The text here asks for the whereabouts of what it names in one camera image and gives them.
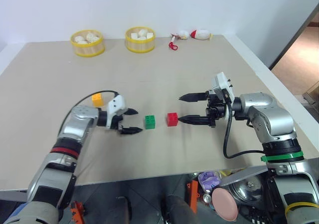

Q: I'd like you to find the orange plastic clamp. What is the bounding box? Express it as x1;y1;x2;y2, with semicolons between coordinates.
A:
70;201;87;224
185;180;200;214

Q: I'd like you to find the yellow-rimmed basket with round buns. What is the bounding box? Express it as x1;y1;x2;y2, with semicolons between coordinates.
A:
69;29;106;58

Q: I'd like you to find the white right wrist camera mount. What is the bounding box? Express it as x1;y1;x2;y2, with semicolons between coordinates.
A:
211;72;235;103

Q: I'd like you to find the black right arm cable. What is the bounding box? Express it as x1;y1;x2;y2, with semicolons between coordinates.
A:
222;91;265;159

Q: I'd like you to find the purple plastic toy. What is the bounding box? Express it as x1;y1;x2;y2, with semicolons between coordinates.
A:
197;171;223;193

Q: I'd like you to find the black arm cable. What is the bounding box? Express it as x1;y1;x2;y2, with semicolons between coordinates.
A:
222;91;265;159
58;90;119;138

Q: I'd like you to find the red toy brick cube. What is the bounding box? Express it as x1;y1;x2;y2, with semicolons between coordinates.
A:
166;112;179;127

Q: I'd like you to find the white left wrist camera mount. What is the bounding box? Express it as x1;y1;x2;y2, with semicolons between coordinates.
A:
105;94;126;130

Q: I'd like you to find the grey flat board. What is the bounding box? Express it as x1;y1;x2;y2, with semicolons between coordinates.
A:
218;165;269;188

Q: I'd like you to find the shiny metal pot lid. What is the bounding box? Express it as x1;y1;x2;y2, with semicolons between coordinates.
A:
227;175;265;210

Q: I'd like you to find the green toy brick cube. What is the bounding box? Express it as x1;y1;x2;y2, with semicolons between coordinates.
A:
144;114;157;130

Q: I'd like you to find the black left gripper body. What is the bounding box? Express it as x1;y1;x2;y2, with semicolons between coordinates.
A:
110;109;129;132

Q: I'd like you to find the yellow toy brick cube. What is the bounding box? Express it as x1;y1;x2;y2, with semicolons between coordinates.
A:
91;93;104;108

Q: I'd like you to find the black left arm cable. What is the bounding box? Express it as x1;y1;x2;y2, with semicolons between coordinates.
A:
58;90;119;138

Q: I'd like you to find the pink oval plate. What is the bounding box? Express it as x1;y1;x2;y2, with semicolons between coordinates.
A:
211;187;239;222

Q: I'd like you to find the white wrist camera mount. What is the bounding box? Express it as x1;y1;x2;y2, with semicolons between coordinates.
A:
211;72;235;103
105;94;126;130

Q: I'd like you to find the yellow-rimmed basket with white blocks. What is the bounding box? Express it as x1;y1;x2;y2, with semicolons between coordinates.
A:
124;25;157;54

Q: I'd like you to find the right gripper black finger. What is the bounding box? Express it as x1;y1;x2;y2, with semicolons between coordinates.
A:
177;114;211;126
178;92;208;103

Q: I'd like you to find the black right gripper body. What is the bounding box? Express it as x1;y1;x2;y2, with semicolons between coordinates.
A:
204;90;230;129

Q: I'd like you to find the red and white plush toy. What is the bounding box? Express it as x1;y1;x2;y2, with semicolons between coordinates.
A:
190;28;214;41

